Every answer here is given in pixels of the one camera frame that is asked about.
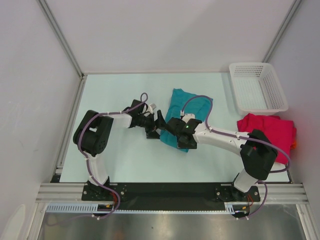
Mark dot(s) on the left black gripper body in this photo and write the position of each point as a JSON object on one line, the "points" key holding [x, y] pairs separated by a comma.
{"points": [[147, 123]]}

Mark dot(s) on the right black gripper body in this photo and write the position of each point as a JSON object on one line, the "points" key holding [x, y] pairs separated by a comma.
{"points": [[180, 144]]}

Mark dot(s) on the teal t shirt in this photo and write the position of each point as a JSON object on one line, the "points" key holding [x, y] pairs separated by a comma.
{"points": [[199, 106]]}

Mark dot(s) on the white plastic perforated basket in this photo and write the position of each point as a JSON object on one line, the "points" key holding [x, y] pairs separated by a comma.
{"points": [[257, 89]]}

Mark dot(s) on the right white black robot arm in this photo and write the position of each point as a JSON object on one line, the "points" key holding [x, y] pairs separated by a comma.
{"points": [[255, 150]]}

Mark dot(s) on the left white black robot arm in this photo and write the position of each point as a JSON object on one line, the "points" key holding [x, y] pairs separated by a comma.
{"points": [[92, 135]]}

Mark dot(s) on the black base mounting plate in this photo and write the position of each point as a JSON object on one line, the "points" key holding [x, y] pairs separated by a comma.
{"points": [[177, 195]]}

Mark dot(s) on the folded red t shirt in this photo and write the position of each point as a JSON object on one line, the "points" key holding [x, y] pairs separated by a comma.
{"points": [[281, 133]]}

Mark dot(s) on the folded orange t shirt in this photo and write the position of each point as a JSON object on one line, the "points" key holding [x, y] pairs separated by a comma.
{"points": [[293, 145]]}

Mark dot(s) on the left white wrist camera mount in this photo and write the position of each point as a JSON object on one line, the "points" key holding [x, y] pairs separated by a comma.
{"points": [[150, 108]]}

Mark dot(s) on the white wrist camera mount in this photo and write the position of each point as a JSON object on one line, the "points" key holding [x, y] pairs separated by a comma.
{"points": [[186, 116], [150, 108]]}

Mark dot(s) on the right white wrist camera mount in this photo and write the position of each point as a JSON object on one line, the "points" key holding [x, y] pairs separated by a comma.
{"points": [[186, 116]]}

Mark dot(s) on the white slotted cable duct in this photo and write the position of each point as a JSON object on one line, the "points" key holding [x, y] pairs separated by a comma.
{"points": [[104, 208]]}

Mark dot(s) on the right aluminium corner post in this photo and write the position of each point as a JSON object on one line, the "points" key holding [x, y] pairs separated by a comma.
{"points": [[284, 26]]}

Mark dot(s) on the aluminium corner post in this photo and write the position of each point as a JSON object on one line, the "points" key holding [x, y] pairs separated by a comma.
{"points": [[53, 23], [284, 26]]}

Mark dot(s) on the left aluminium corner post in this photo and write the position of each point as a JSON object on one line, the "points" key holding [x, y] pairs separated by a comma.
{"points": [[53, 23]]}

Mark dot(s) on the aluminium frame rail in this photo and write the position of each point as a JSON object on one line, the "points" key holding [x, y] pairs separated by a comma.
{"points": [[277, 193]]}

